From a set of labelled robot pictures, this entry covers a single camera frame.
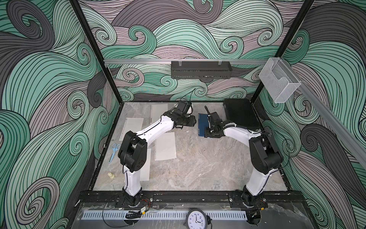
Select blue cover notebook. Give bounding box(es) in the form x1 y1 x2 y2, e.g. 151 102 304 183
198 114 209 138

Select torn lined notebook page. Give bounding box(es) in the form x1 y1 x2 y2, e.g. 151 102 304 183
119 118 144 141

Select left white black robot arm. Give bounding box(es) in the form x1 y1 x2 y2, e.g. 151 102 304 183
118 108 196 206

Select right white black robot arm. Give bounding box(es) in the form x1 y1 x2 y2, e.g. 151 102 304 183
204 119 284 208

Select black hard case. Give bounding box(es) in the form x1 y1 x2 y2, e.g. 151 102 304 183
223 99 261 131

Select round analog clock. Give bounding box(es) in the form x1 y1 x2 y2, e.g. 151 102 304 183
184 208 208 229

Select small yellow-green object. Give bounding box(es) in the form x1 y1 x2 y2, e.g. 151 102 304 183
107 172 115 179

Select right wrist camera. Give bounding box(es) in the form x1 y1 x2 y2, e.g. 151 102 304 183
205 106 222 125

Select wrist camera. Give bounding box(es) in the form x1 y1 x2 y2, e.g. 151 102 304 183
176 101 193 115
205 106 222 125

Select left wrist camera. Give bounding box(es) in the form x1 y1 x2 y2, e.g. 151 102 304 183
176 101 193 115

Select black wall-mounted tray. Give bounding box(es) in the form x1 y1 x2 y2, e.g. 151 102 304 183
171 61 233 82

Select aluminium wall rail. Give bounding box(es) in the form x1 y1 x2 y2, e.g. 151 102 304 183
103 58 268 66

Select clear acrylic wall holder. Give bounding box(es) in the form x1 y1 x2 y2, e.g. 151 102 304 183
259 57 301 104

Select blue handled scissors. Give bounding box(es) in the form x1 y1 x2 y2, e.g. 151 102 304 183
109 143 121 163

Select white slotted cable duct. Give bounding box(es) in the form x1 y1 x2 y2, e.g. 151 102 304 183
82 210 247 220

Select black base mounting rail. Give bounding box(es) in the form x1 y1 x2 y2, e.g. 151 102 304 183
79 190 305 209

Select right side aluminium rail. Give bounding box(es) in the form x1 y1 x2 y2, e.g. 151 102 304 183
280 59 366 167

